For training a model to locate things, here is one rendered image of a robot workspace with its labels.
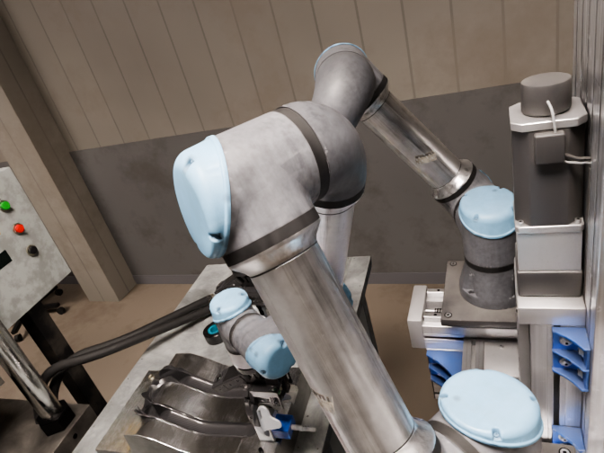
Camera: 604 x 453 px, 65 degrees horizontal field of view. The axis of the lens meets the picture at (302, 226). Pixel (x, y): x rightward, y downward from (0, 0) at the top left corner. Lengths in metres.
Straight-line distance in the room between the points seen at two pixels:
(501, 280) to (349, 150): 0.62
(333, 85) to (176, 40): 1.92
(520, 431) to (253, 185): 0.40
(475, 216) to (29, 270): 1.32
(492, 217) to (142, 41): 2.26
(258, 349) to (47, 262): 1.08
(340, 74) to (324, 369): 0.55
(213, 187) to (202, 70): 2.27
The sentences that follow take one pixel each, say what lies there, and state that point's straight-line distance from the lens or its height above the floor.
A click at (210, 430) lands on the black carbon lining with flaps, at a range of 1.25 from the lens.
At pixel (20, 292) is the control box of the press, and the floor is 1.14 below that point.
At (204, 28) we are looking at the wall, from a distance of 2.64.
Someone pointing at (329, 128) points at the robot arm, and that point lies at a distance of 0.52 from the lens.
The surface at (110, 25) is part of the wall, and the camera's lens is 2.97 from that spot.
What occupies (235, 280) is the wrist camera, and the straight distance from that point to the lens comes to 1.25.
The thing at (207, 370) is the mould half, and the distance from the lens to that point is 1.35.
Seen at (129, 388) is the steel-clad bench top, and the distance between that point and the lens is 1.62.
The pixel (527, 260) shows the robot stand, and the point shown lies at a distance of 0.77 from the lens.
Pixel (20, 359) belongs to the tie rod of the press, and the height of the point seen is 1.05.
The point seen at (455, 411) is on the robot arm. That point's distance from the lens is 0.63.
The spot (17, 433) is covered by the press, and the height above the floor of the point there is 0.79.
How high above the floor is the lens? 1.77
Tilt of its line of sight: 28 degrees down
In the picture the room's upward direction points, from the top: 16 degrees counter-clockwise
